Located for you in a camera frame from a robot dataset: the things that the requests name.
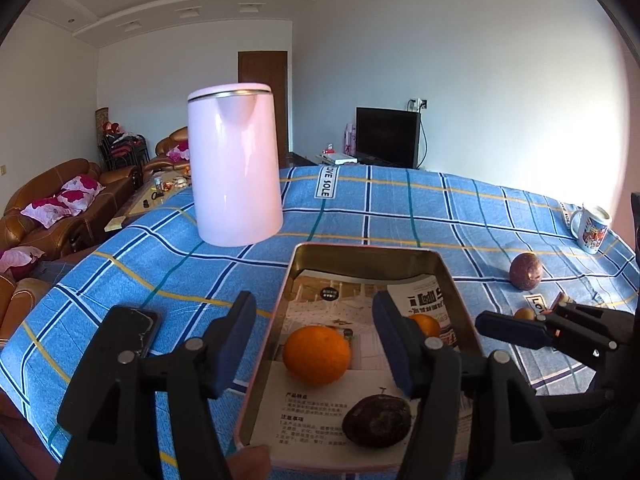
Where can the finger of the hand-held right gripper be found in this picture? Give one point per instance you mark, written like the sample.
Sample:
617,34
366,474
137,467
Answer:
512,332
590,315

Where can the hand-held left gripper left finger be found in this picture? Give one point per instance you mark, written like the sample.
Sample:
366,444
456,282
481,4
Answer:
234,347

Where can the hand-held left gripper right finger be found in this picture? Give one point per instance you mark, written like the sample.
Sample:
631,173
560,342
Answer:
395,347

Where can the small yellow fruit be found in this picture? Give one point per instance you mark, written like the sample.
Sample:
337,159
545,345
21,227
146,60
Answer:
523,314

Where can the small orange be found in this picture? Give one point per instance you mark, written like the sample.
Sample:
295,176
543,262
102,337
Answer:
427,325

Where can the smooth purple passion fruit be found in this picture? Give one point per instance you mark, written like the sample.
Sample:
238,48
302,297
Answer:
525,272

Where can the dark wrinkled passion fruit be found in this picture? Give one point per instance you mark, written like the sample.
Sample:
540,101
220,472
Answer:
376,421

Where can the metal tin tray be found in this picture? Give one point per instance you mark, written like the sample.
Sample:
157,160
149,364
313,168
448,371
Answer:
287,290

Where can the large orange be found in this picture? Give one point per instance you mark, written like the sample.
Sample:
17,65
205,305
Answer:
316,356

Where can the person's left hand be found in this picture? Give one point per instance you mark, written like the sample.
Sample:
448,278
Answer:
250,464

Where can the folded bold-lettered brochure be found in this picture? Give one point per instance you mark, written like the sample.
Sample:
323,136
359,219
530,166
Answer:
425,295

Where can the white printed mug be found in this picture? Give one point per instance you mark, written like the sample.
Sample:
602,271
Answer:
592,227

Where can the white printed leaflet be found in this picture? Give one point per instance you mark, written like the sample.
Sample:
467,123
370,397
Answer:
305,410

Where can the black smartphone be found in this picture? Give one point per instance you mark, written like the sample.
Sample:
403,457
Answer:
140,330

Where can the blue plaid tablecloth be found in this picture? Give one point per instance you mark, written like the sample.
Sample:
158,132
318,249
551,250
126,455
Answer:
400,210

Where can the wooden coffee table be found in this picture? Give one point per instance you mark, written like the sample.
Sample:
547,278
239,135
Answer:
145,200

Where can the pink electric kettle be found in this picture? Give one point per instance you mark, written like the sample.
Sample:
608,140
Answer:
235,170

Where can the white set-top box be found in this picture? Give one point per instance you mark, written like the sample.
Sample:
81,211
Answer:
340,159

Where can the pink floral cushion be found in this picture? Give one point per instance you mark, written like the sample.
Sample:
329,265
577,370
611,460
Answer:
17,259
50,210
82,187
179,152

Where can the brown leather armchair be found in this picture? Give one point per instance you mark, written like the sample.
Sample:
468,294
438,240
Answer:
162,152

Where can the pink bottle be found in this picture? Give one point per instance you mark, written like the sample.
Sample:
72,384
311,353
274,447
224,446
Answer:
350,140

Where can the black television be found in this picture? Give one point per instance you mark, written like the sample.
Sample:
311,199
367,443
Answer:
386,135

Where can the stack of dark chairs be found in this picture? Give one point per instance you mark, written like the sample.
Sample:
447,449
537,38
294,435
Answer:
122,150

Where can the brown leather sofa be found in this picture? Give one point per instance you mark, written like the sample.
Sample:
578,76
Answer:
30,240

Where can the brown wooden door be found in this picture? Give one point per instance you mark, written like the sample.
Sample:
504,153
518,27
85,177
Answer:
280,110

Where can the white wall outlet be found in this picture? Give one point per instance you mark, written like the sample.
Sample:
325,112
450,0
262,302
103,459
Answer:
417,103

